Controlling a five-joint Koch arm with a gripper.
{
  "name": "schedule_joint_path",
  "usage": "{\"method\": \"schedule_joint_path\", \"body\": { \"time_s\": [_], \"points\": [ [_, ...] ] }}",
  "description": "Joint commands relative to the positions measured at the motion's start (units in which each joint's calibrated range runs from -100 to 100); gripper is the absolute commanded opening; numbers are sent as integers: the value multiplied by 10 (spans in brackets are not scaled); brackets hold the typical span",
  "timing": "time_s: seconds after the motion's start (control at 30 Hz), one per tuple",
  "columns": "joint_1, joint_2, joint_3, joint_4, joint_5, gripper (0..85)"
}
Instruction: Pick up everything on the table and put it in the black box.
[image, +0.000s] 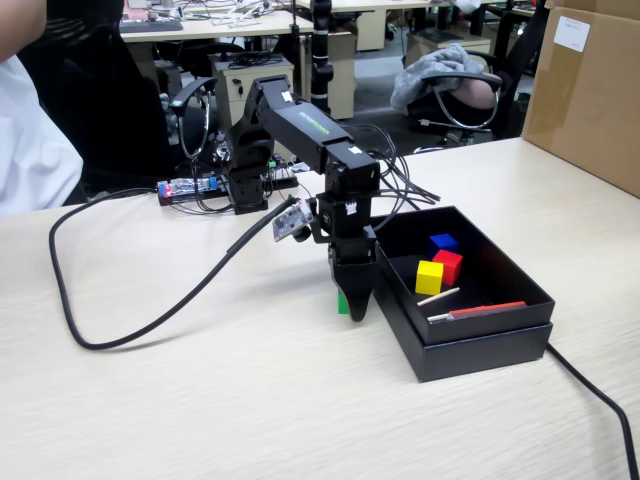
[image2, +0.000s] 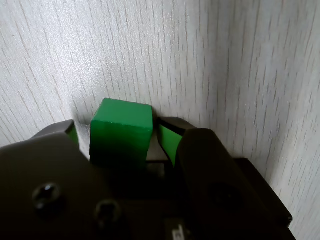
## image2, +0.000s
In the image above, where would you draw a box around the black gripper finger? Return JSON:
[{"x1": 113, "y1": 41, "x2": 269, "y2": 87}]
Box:
[
  {"x1": 156, "y1": 116, "x2": 286, "y2": 240},
  {"x1": 0, "y1": 119, "x2": 131, "y2": 240}
]

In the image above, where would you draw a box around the green wooden cube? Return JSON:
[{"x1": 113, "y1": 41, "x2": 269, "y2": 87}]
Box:
[{"x1": 89, "y1": 97, "x2": 154, "y2": 171}]

